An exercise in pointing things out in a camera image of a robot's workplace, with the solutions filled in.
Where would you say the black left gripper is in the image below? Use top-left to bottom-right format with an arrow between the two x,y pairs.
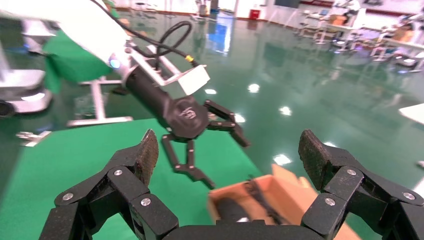
125,66 -> 251,190

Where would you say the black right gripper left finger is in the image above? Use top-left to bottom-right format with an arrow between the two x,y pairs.
39,129 -> 180,240

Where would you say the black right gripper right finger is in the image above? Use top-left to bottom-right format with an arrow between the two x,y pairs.
298,129 -> 424,240

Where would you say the black data cable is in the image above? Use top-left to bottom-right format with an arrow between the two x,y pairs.
243,178 -> 286,226

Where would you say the open brown cardboard box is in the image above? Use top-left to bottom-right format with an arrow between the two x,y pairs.
207,163 -> 362,240

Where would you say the green table cloth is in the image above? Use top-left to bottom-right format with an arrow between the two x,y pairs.
0,118 -> 264,240

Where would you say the white table leg stand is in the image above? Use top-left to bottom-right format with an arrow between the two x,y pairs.
66,76 -> 134,128

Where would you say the white table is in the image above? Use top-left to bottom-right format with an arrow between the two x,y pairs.
399,103 -> 424,126

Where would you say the green draped cloth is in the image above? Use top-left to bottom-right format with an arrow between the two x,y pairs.
42,29 -> 114,94

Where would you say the white robot chassis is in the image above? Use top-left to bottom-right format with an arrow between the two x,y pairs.
0,18 -> 54,117

